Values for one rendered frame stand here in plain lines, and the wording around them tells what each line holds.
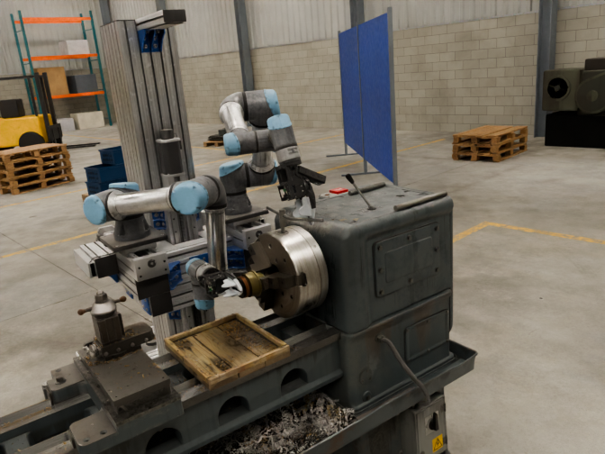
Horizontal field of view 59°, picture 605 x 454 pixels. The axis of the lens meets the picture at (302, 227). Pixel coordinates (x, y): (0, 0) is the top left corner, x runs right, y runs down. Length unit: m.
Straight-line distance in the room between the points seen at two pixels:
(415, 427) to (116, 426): 1.21
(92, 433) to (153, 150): 1.31
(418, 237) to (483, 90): 10.89
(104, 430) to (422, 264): 1.24
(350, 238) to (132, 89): 1.18
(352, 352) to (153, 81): 1.41
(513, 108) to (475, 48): 1.57
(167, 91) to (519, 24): 10.51
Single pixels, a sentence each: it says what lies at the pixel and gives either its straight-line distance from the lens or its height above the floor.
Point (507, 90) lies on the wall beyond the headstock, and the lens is 12.61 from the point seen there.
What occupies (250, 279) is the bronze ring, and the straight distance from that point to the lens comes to 1.85.
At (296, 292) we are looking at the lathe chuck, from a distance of 1.84.
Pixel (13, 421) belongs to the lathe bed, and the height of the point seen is 0.87.
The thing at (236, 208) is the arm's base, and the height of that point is 1.19.
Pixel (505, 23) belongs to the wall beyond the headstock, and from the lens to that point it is 12.63.
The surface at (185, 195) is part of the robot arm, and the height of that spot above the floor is 1.39.
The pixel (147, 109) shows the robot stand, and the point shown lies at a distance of 2.49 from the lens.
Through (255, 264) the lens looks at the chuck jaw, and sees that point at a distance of 1.91.
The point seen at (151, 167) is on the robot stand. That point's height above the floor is 1.41.
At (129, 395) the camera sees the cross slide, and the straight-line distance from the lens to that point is 1.61.
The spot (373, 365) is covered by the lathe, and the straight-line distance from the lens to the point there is 2.10.
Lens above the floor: 1.79
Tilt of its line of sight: 17 degrees down
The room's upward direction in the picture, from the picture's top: 5 degrees counter-clockwise
